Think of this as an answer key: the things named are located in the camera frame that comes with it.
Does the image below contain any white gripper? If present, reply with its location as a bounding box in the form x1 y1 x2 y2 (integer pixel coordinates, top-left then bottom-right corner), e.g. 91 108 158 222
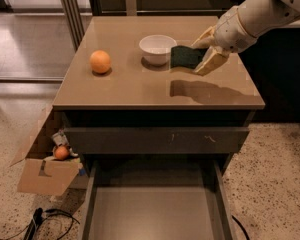
191 6 257 76

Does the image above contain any green yellow sponge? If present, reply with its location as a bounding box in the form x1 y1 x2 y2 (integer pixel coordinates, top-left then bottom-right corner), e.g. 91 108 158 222
170 45 207 70

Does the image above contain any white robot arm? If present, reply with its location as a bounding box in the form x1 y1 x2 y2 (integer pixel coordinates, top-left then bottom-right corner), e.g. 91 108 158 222
192 0 300 76

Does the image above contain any orange fruit on counter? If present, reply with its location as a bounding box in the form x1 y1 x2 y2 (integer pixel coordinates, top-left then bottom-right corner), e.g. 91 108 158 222
90 50 111 74

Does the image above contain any grey top drawer front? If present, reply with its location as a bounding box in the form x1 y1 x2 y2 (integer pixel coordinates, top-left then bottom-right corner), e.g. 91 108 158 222
65 127 249 155

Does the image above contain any open middle drawer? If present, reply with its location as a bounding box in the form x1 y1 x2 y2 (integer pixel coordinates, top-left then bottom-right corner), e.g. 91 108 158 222
78 160 237 240

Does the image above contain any white ceramic bowl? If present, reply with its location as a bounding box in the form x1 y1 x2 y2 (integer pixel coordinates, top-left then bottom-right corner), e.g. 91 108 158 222
139 35 177 66

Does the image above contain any grey packet in box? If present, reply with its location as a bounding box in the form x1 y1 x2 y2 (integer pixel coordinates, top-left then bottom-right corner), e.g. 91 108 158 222
51 130 68 147

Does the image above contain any orange fruit in box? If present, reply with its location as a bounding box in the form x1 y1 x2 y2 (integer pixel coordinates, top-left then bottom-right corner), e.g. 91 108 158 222
54 146 69 160

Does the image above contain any open cardboard box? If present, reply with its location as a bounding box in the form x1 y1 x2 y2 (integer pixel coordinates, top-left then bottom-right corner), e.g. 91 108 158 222
11 106 88 196

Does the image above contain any black cable right floor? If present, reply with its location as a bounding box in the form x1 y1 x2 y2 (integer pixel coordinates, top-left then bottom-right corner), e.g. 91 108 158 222
231 215 251 240

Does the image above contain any black power cable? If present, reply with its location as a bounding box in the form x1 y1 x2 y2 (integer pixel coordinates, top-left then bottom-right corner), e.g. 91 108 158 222
0 207 81 240

